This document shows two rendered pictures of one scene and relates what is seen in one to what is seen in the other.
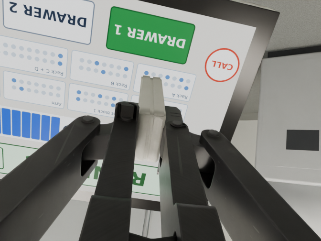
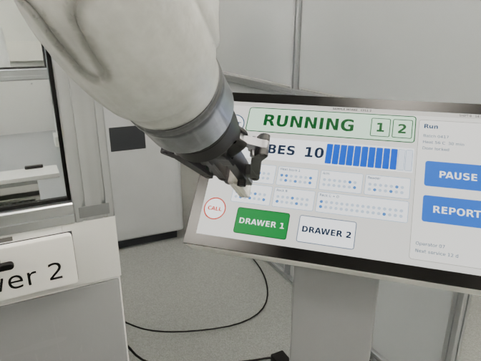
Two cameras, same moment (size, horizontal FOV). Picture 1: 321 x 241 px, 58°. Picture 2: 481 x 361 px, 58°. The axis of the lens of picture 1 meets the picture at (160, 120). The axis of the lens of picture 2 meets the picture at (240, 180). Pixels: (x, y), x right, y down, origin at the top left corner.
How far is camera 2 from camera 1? 0.42 m
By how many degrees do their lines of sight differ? 12
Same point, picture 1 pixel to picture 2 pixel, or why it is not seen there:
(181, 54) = (241, 213)
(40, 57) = (334, 204)
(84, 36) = (303, 220)
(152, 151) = not seen: hidden behind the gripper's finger
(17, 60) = (349, 200)
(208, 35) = (224, 226)
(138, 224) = (307, 14)
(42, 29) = (331, 222)
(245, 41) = (201, 224)
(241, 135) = not seen: hidden behind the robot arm
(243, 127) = not seen: hidden behind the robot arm
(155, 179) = (256, 120)
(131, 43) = (273, 218)
